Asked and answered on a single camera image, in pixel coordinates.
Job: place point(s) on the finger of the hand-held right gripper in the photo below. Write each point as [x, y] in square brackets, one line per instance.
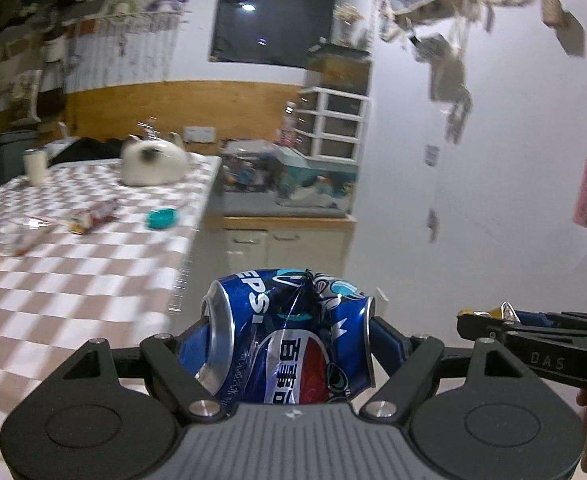
[483, 329]
[531, 318]

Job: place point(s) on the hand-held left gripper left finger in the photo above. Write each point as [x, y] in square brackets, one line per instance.
[188, 350]

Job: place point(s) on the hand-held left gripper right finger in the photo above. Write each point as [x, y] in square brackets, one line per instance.
[391, 345]

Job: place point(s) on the small gold foil wrapper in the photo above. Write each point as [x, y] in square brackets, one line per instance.
[503, 310]

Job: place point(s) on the crushed blue soda can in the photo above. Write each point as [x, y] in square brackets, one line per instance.
[283, 340]

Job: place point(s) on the small teal plastic container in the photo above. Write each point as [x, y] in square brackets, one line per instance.
[162, 218]

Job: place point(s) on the red cigarette pack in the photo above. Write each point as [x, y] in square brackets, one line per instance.
[95, 215]

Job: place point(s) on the small hanging ornament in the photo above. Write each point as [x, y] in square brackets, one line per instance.
[432, 222]

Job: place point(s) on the checkered tablecloth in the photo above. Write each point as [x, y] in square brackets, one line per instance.
[98, 270]

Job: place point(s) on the cream kitchen cabinet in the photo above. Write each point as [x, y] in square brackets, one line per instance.
[283, 245]

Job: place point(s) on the small white hanging card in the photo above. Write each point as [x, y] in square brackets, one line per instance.
[432, 155]

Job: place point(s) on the white cat-shaped figure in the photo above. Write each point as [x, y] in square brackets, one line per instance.
[153, 162]

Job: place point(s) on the glass aquarium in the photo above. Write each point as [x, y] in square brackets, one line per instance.
[293, 180]

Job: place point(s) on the clear plastic wrapper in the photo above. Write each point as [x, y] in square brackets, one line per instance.
[28, 237]

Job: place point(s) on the white power outlet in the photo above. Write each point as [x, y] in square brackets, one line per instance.
[200, 135]

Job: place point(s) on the small metal ornament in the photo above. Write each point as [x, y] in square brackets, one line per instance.
[149, 132]

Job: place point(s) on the dark cloth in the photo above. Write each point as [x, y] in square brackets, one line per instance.
[93, 150]

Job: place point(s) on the white plastic drawer unit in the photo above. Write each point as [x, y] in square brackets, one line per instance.
[333, 125]

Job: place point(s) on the white cup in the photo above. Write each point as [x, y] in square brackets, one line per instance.
[35, 167]

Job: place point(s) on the plastic bottle pink label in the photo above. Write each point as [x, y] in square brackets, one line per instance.
[288, 127]

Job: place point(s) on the brown glass terrarium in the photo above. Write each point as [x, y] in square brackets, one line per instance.
[341, 70]

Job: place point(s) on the patterned hanging bag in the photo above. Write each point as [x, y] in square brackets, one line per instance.
[25, 97]

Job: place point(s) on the vase of dried flowers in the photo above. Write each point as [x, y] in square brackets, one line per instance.
[348, 20]

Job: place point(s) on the white tote bag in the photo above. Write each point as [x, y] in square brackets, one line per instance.
[54, 49]

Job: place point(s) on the dark window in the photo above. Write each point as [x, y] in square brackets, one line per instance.
[273, 15]

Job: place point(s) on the green plush toy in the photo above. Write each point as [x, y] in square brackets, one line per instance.
[123, 7]

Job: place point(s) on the white wall socket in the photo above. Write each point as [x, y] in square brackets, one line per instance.
[382, 300]

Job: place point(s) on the white macrame wall hanging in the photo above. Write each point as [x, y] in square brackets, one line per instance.
[123, 45]

